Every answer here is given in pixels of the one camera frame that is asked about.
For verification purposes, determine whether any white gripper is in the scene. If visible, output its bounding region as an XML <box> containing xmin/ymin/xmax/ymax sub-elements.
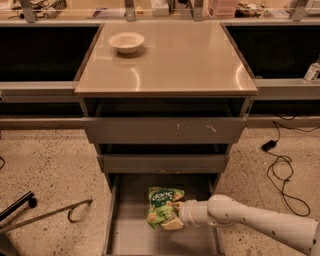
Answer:
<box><xmin>161</xmin><ymin>200</ymin><xmax>209</xmax><ymax>231</ymax></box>

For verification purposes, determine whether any green rice chip bag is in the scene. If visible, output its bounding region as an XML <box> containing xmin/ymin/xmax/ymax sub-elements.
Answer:
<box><xmin>146</xmin><ymin>187</ymin><xmax>185</xmax><ymax>229</ymax></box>

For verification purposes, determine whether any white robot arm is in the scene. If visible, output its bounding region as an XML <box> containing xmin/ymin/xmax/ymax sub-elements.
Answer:
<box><xmin>161</xmin><ymin>194</ymin><xmax>320</xmax><ymax>256</ymax></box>

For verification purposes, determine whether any bottom drawer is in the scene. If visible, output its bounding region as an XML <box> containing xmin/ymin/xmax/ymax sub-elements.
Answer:
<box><xmin>103</xmin><ymin>174</ymin><xmax>224</xmax><ymax>256</ymax></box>

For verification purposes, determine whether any drawer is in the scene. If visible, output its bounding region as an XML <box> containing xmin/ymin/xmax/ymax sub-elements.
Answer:
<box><xmin>97</xmin><ymin>144</ymin><xmax>231</xmax><ymax>174</ymax></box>
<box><xmin>82</xmin><ymin>97</ymin><xmax>248</xmax><ymax>144</ymax></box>
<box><xmin>103</xmin><ymin>174</ymin><xmax>224</xmax><ymax>256</ymax></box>

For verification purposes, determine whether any middle drawer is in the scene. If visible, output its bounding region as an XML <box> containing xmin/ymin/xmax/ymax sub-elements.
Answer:
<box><xmin>97</xmin><ymin>144</ymin><xmax>231</xmax><ymax>174</ymax></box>

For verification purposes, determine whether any grey drawer cabinet with counter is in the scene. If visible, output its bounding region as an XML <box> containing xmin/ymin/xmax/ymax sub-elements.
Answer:
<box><xmin>75</xmin><ymin>22</ymin><xmax>257</xmax><ymax>185</ymax></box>

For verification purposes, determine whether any top drawer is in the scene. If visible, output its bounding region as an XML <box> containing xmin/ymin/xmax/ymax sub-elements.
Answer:
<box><xmin>82</xmin><ymin>97</ymin><xmax>248</xmax><ymax>144</ymax></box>

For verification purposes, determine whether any metal rod with hook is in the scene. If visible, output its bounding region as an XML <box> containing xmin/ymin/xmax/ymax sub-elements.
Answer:
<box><xmin>0</xmin><ymin>199</ymin><xmax>93</xmax><ymax>234</ymax></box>

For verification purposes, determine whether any black bar with wheel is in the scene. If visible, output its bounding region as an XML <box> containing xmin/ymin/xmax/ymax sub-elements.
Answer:
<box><xmin>0</xmin><ymin>191</ymin><xmax>37</xmax><ymax>221</ymax></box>

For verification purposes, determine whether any white bowl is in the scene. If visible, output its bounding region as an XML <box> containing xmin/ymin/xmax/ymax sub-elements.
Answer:
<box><xmin>108</xmin><ymin>32</ymin><xmax>145</xmax><ymax>54</ymax></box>

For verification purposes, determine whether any clear plastic bottle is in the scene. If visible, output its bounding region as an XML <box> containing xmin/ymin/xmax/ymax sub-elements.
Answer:
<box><xmin>304</xmin><ymin>57</ymin><xmax>320</xmax><ymax>83</ymax></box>

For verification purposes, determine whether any pink storage box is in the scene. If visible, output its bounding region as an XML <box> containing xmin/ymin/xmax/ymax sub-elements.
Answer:
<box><xmin>208</xmin><ymin>0</ymin><xmax>238</xmax><ymax>18</ymax></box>

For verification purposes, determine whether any black cable with adapter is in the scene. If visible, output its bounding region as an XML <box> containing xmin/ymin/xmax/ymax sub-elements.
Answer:
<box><xmin>261</xmin><ymin>114</ymin><xmax>320</xmax><ymax>218</ymax></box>

